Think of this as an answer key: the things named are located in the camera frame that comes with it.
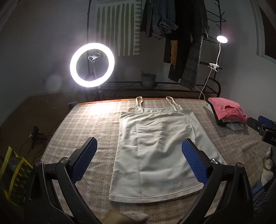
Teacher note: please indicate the hanging denim jacket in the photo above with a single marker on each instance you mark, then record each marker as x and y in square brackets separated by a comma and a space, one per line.
[159, 19]

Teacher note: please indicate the white window frame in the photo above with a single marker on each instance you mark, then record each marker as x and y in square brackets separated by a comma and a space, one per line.
[262, 43]

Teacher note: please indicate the hanging orange garment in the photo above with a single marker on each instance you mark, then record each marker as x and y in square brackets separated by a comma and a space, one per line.
[174, 53]

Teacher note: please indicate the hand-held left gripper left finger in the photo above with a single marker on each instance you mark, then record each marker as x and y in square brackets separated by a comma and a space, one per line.
[85, 160]

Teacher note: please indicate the potted plant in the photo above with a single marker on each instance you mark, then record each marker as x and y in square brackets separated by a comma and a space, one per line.
[148, 80]

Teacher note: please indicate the folded pink garment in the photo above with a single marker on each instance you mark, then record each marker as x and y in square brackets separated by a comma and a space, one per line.
[226, 107]

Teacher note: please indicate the striped wall hanging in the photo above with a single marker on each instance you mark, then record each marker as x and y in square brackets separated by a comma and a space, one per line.
[120, 25]

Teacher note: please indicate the black metal clothes rack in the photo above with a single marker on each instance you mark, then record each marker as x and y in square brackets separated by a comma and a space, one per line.
[129, 84]

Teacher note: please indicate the white folded cloth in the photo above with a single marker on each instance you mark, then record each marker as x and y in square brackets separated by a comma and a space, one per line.
[209, 108]

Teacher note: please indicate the phone holder clamp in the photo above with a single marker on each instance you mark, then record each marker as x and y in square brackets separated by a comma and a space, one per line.
[93, 57]

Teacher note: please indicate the hanging dark coat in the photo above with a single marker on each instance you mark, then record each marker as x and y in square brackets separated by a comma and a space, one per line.
[185, 21]

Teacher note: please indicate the white camisole top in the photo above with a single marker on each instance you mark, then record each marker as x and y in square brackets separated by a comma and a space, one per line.
[155, 150]

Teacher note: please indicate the yellow green patterned bag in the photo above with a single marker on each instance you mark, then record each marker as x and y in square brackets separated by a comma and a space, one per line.
[15, 172]

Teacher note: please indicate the person's right hand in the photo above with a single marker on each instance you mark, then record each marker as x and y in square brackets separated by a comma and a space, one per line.
[267, 163]

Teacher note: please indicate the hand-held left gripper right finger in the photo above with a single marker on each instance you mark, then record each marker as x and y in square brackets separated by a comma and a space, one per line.
[194, 160]

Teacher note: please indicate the white clip lamp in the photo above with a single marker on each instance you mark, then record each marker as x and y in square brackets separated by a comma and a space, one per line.
[221, 39]

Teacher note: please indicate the small black tripod device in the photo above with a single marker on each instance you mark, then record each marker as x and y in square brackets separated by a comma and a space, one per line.
[35, 134]

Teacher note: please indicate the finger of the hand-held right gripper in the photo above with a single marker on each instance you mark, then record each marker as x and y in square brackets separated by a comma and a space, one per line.
[267, 121]
[255, 125]

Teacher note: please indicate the folded grey garment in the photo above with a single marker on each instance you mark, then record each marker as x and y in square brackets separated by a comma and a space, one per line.
[236, 126]

